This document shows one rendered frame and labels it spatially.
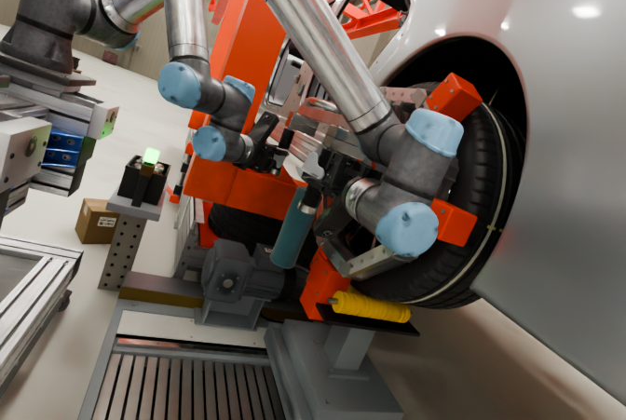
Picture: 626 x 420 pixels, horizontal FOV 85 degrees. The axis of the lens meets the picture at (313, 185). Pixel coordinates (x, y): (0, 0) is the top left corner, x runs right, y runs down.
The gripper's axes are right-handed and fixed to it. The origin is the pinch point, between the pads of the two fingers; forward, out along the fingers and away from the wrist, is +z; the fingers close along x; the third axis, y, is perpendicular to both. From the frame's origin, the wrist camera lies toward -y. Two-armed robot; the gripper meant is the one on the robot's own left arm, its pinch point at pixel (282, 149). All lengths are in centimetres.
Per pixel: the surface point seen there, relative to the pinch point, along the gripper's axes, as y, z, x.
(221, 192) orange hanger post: 25.8, 11.2, -23.9
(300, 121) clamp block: -10.0, -0.6, 2.7
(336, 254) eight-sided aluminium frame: 21.8, 0.0, 29.2
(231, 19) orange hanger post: -68, 144, -166
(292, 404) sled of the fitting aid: 68, -4, 36
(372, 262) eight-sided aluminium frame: 15.2, -11.5, 40.7
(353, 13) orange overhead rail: -244, 557, -257
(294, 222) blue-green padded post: 19.2, 0.7, 12.8
